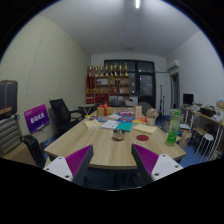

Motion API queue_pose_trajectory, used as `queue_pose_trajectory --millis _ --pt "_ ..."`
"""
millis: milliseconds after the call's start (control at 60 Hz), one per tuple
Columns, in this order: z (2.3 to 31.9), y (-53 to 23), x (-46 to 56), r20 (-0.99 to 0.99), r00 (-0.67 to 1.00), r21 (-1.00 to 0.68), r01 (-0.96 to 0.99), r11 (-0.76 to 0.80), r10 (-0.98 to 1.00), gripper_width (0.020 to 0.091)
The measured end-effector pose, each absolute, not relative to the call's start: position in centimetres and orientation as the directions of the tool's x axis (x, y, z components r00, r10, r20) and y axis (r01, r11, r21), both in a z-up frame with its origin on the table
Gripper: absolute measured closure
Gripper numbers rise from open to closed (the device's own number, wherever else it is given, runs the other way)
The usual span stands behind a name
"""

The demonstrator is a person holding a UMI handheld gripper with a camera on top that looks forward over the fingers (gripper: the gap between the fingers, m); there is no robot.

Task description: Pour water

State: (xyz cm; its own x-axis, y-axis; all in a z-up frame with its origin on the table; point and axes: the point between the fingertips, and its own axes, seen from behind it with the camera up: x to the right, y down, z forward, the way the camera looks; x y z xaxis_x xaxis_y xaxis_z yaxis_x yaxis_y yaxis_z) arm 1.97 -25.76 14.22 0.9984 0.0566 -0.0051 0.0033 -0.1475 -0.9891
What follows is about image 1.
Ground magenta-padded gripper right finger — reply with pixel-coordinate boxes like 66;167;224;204
130;143;184;186

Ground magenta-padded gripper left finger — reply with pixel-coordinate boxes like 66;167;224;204
43;144;95;187

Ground green drink bottle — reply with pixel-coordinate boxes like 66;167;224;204
165;109;181;147

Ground flat round red coaster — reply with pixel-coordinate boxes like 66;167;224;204
135;134;150;142

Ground pale yellow flat booklet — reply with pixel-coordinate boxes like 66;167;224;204
132;123;158;135

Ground brown wooden stool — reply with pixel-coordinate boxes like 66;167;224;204
190;126;209;148

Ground orange book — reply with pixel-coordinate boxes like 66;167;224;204
132;117;148;125

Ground purple sign board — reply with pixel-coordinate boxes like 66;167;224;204
23;104;51;135

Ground pink flowers in white pot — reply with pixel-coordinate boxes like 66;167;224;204
145;107;160;127

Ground pale yellow book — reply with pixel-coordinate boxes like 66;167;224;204
83;119;102;130

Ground white round stool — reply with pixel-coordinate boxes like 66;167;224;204
199;133;215;158

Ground small steel cup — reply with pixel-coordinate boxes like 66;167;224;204
112;129;126;141

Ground black office chair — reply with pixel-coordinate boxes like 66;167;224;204
49;98;85;134

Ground teal book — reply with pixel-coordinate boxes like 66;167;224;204
115;121;134;133

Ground chair with striped cushion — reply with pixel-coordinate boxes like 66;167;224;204
0;107;47;169

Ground blue colourful magazine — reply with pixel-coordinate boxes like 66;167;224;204
116;116;135;123

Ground beige standing card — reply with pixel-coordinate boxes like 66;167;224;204
134;105;143;118

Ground grey chair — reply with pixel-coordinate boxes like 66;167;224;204
138;101;154;116

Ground black microphone stand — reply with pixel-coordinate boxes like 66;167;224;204
159;84;166;123

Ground pink box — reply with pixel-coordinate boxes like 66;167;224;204
118;110;134;118

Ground white booklet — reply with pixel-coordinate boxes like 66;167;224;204
100;119;120;130

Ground small round table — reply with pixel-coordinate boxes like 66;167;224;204
78;103;96;116

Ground long wooden side desk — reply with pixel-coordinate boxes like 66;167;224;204
179;105;224;161

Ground black box on desk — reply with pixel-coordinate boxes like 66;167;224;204
199;107;217;118

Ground yellow gift box red ribbon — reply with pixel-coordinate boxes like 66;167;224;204
96;102;114;117

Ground black computer monitor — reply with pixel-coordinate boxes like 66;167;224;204
182;93;195;106

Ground black framed glass door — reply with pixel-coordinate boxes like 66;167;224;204
104;59;157;109

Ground wooden shelf unit with trophies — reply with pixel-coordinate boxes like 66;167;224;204
85;63;131;105

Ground white air conditioner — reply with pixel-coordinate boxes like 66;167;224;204
166;59;181;72

